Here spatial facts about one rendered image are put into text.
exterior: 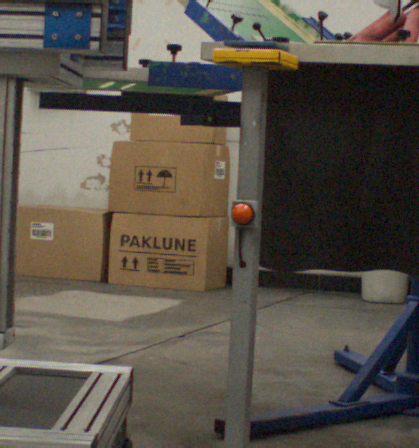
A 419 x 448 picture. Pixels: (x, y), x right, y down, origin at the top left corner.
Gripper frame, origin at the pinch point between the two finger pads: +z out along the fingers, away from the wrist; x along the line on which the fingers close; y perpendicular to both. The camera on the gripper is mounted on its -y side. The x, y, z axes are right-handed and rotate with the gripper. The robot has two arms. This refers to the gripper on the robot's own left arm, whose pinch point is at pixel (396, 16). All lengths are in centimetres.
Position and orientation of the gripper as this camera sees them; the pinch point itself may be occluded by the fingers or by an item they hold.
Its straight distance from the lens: 304.5
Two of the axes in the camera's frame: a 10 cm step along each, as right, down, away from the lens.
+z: -0.4, 10.0, 0.5
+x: -3.2, 0.4, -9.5
